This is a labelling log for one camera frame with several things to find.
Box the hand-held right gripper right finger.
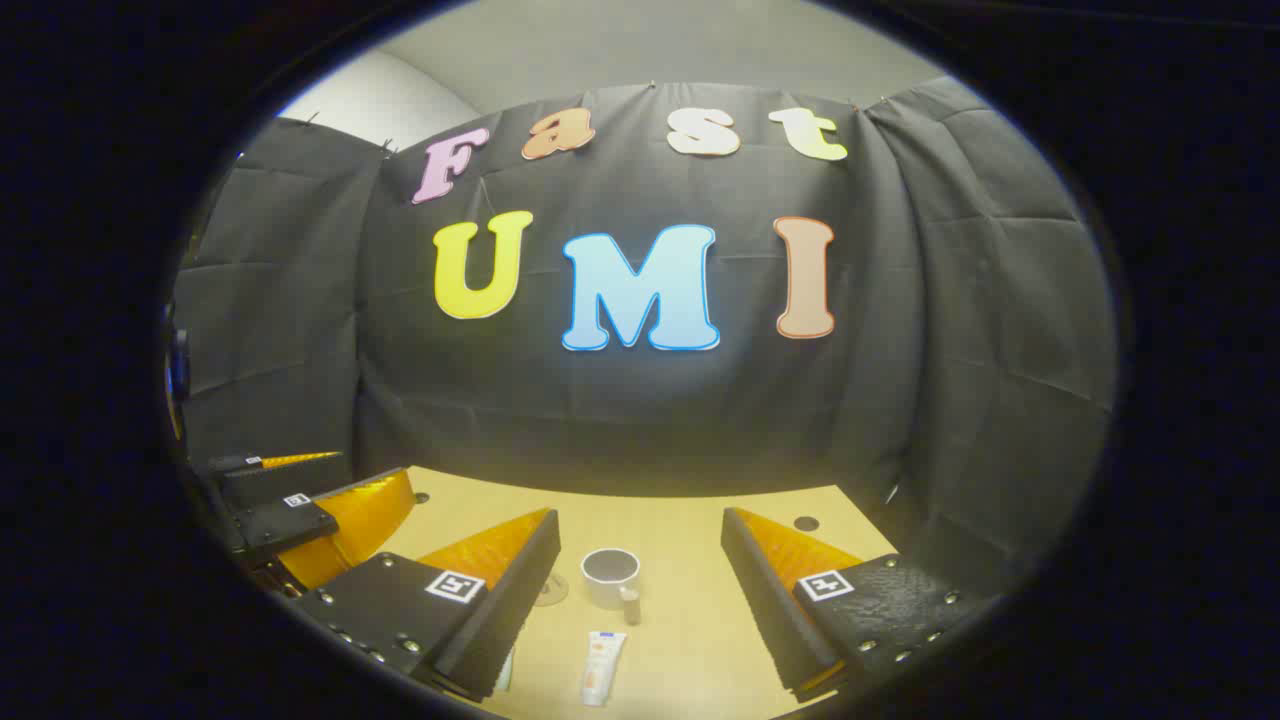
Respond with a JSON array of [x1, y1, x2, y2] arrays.
[[720, 506, 1001, 702]]

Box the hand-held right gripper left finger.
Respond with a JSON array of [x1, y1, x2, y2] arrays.
[[290, 507, 563, 703]]

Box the white cup with wooden handle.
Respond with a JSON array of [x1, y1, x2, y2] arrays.
[[580, 547, 643, 628]]

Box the white toothpaste tube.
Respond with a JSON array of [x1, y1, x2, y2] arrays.
[[581, 630, 629, 708]]

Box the wooden desktop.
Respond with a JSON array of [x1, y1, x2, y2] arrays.
[[380, 465, 901, 720]]

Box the black backdrop cloth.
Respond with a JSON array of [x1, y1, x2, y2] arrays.
[[170, 80, 1117, 601]]

